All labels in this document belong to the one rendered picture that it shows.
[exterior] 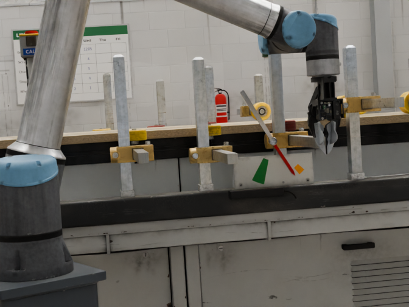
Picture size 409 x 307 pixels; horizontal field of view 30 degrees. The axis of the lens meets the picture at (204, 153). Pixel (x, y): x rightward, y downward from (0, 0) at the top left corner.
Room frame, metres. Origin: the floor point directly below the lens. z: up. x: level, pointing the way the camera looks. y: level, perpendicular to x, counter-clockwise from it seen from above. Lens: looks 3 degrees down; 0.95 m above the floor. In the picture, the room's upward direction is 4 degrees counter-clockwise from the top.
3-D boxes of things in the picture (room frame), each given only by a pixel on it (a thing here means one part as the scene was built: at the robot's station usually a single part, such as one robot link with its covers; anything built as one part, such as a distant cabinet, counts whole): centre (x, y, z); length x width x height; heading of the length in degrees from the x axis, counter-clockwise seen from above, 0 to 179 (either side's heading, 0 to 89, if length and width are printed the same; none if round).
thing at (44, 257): (1.77, 0.42, 0.65); 0.19 x 0.19 x 0.10
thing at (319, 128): (2.09, -0.32, 0.86); 0.06 x 0.03 x 0.09; 8
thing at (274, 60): (2.47, -0.24, 0.93); 0.03 x 0.03 x 0.48; 8
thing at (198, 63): (2.43, 0.00, 0.89); 0.03 x 0.03 x 0.48; 8
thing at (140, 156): (2.33, 0.20, 0.83); 0.43 x 0.03 x 0.04; 8
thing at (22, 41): (2.36, 0.51, 1.18); 0.07 x 0.07 x 0.08; 8
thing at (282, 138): (2.47, -0.27, 0.85); 0.13 x 0.06 x 0.05; 98
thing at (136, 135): (2.52, 0.23, 0.85); 0.08 x 0.08 x 0.11
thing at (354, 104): (2.51, -0.51, 0.95); 0.13 x 0.06 x 0.05; 98
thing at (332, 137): (2.09, -0.35, 0.86); 0.06 x 0.03 x 0.09; 8
